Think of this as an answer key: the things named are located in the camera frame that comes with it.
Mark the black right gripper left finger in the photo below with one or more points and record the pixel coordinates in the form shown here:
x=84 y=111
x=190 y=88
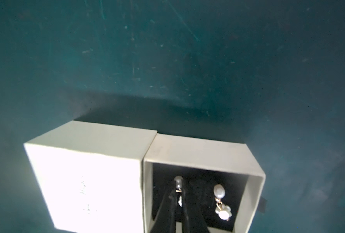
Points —
x=165 y=221

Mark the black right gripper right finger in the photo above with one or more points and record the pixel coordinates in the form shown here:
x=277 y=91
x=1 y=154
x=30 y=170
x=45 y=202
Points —
x=192 y=217

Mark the silver earring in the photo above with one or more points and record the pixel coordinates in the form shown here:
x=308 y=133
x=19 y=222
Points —
x=179 y=183
x=223 y=211

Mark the small cream box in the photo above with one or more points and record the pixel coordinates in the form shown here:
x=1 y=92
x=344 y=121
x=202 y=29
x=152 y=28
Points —
x=98 y=178

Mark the green table mat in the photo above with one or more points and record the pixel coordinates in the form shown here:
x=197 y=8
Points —
x=270 y=74

